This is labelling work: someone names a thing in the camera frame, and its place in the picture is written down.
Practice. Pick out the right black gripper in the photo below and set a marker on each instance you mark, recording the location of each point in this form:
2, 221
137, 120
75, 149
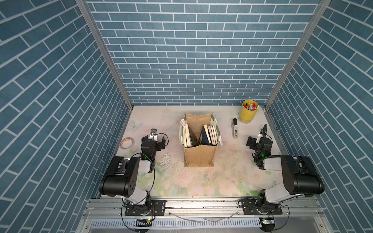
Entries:
257, 141

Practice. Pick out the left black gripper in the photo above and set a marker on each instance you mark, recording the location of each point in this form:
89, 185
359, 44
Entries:
155, 139

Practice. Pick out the dark blue book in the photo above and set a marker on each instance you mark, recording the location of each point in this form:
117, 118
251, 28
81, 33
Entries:
204, 136
209, 130
215, 138

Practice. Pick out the black book orange title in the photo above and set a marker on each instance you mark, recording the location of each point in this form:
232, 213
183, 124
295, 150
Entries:
191, 139

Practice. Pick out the tan canvas tote bag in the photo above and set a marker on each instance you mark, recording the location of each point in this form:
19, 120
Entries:
202, 155

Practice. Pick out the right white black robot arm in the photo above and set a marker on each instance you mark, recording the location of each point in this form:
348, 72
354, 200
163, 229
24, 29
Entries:
299, 176

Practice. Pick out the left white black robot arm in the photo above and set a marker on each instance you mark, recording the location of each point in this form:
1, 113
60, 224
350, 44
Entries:
120, 178

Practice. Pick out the clear tape roll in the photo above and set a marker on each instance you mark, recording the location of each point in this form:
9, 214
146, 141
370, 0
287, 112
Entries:
126, 143

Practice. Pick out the white black marker pen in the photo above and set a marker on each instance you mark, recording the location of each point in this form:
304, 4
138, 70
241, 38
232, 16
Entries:
235, 128

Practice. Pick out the yellow pen cup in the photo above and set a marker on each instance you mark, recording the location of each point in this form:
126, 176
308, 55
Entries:
248, 111

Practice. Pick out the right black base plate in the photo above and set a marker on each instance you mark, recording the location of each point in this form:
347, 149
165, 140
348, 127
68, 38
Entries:
252, 206

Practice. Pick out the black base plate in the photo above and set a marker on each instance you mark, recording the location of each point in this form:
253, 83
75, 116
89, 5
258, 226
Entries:
252, 206
155, 206

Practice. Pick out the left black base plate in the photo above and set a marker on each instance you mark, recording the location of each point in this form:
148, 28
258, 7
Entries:
155, 206

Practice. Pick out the aluminium front rail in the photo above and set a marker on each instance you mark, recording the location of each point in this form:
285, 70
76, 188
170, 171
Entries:
204, 215

